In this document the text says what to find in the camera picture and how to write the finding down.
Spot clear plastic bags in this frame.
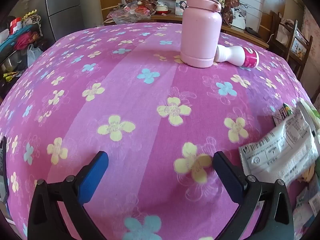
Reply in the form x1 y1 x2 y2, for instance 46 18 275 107
107 4 150 23

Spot wooden chair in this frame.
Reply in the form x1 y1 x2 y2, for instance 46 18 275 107
271 11 313 80

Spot white printed snack wrapper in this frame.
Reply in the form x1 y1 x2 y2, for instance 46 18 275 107
238 99 320 188

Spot grey refrigerator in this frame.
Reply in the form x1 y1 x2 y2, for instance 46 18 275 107
44 0 104 43

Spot white plastic bag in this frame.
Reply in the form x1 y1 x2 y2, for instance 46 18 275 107
27 44 43 67

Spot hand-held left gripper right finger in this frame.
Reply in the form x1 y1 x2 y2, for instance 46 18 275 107
212 151 294 240

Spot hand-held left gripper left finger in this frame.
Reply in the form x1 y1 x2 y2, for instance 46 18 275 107
27 151 109 240

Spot red and white bowl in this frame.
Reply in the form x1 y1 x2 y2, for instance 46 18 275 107
156 5 173 15

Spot pink floral tablecloth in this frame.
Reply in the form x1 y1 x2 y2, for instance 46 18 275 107
0 22 315 240

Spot wedding photo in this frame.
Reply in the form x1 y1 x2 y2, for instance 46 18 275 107
231 6 247 29

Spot teal bag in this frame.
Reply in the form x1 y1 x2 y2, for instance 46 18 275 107
0 25 38 50

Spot beige tissue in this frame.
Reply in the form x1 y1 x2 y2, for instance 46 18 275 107
296 166 316 184

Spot white yogurt bottle pink label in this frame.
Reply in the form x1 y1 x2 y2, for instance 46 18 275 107
215 44 260 70

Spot couple photo frame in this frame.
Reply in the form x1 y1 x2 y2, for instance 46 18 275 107
175 0 188 15

